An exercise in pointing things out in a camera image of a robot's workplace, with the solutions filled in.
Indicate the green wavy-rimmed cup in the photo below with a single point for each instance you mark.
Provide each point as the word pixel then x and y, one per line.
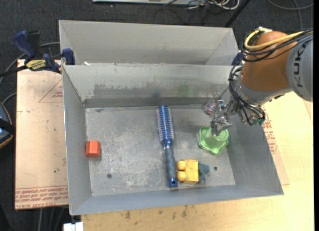
pixel 211 144

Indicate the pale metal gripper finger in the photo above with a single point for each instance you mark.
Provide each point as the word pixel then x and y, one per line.
pixel 225 124
pixel 214 127

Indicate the yellow and grey toy figure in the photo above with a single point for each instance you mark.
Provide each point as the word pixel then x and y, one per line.
pixel 190 172

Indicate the blue round hairbrush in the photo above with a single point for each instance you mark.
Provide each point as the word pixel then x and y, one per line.
pixel 166 135

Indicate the brown cardboard board, red print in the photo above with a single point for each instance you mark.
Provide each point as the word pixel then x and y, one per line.
pixel 40 135

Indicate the grey metal bin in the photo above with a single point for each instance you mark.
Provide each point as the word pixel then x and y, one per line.
pixel 129 150

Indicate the orange block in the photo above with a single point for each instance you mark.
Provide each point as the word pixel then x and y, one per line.
pixel 93 149

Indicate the clear glass ball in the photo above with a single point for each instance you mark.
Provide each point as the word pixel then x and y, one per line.
pixel 210 107

